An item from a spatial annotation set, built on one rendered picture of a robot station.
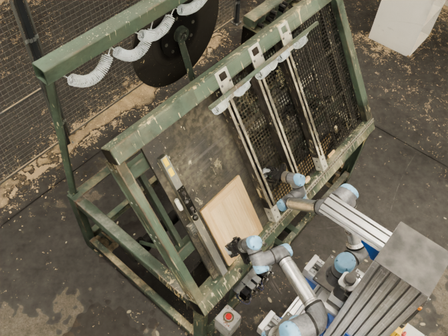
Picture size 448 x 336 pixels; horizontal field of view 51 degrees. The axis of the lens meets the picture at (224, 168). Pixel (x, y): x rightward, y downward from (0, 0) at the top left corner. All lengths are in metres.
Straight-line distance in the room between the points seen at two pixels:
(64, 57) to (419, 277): 1.93
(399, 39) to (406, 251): 4.55
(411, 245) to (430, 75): 4.37
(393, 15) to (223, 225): 4.03
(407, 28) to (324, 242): 3.05
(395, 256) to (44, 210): 3.37
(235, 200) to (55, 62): 1.39
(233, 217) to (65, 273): 1.77
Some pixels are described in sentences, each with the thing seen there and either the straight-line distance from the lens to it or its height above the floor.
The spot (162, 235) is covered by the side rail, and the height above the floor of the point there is 1.39.
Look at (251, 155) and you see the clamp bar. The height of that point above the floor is 1.40.
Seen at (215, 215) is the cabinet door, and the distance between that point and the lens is 3.01.
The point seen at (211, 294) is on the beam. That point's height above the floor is 0.89.
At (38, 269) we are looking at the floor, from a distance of 4.39.
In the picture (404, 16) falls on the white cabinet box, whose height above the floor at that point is 0.49.
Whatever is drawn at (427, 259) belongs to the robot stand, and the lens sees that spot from 2.17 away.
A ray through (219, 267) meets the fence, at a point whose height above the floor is 0.97.
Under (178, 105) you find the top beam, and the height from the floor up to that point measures 1.93.
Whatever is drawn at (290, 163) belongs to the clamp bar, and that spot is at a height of 1.17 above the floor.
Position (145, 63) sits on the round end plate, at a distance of 3.09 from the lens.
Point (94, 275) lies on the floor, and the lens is 4.24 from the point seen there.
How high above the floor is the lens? 3.78
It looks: 53 degrees down
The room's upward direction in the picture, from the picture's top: 4 degrees clockwise
